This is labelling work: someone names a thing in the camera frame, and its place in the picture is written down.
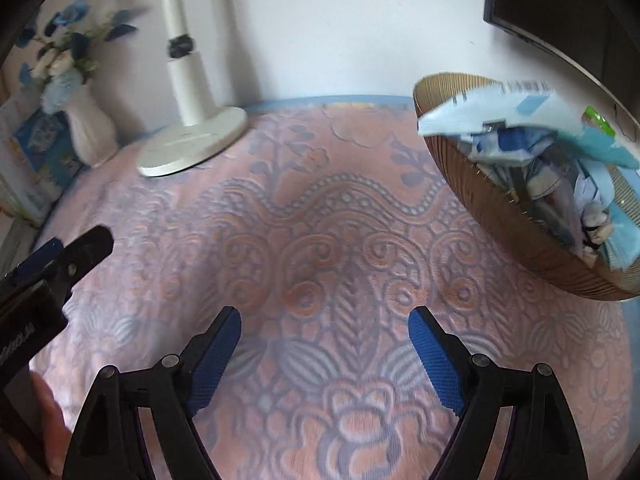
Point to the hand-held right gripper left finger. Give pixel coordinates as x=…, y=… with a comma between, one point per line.
x=215, y=360

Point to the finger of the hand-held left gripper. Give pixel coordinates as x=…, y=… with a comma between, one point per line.
x=35, y=260
x=85, y=250

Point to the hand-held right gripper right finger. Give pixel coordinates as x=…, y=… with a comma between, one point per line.
x=437, y=360

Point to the brown ribbed bowl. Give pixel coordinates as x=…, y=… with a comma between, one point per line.
x=500, y=200

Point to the light blue barcode packet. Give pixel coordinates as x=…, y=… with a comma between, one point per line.
x=500, y=110

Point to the person's left hand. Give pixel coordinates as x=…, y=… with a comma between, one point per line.
x=50, y=425

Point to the row of upright books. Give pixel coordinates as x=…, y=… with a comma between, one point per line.
x=20, y=195

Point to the blue cover workbook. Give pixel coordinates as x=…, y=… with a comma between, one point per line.
x=40, y=140

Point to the white ribbed vase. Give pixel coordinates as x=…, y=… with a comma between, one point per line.
x=90, y=130

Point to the patterned pink blanket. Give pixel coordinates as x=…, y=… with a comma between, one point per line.
x=320, y=210

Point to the beige sock bundle black tie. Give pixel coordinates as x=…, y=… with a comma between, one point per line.
x=597, y=220

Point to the blue artificial flowers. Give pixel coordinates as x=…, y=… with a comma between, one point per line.
x=70, y=15

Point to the green tag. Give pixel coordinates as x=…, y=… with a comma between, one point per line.
x=599, y=120

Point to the dark monitor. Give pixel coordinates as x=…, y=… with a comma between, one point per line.
x=575, y=5

